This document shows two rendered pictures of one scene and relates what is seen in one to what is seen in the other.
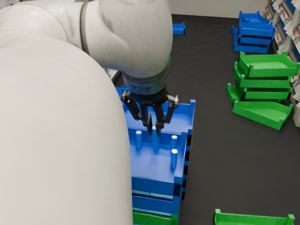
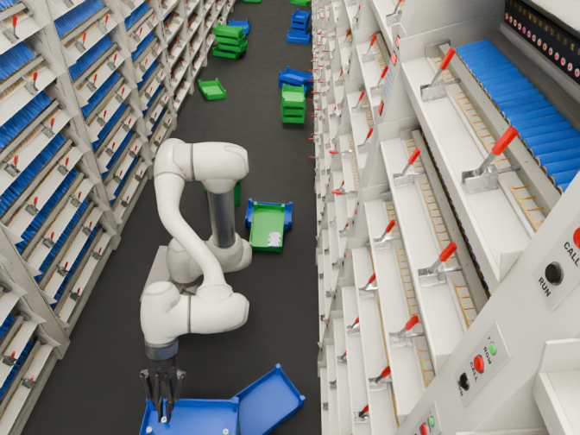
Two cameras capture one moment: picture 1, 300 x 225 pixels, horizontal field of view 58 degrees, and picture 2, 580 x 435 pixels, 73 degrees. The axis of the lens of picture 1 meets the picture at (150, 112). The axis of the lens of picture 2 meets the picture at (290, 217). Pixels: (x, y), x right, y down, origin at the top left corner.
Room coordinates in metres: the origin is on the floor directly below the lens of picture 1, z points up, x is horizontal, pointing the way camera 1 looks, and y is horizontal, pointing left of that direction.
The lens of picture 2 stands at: (1.08, 0.17, 1.82)
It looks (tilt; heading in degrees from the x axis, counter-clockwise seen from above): 43 degrees down; 165
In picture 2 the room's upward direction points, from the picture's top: 6 degrees clockwise
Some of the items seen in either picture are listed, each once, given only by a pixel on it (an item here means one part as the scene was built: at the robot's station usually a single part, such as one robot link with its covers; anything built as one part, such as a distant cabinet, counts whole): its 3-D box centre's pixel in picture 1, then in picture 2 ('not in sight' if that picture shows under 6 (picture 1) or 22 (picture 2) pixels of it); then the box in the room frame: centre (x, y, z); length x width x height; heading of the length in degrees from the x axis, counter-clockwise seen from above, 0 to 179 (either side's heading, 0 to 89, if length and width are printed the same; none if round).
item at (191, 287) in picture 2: not in sight; (185, 277); (-0.20, 0.02, 0.25); 0.22 x 0.18 x 0.06; 157
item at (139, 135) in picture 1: (139, 140); not in sight; (0.65, 0.04, 0.44); 0.02 x 0.02 x 0.06
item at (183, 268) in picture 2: not in sight; (185, 255); (-0.21, 0.04, 0.39); 0.18 x 0.16 x 0.22; 86
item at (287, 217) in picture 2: not in sight; (268, 214); (-0.84, 0.56, 0.04); 0.30 x 0.20 x 0.08; 76
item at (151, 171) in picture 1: (134, 153); (188, 432); (0.59, 0.05, 0.44); 0.30 x 0.20 x 0.08; 79
